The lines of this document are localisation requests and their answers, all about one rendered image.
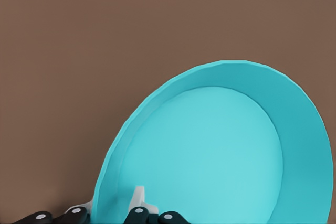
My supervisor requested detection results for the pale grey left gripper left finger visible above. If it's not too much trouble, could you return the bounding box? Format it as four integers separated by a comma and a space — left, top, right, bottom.
15, 199, 95, 224

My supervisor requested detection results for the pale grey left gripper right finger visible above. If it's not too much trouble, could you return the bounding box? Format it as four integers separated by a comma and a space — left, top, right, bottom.
124, 185, 187, 224

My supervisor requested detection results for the blue plate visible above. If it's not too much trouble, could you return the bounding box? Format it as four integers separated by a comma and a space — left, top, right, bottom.
93, 60, 333, 224

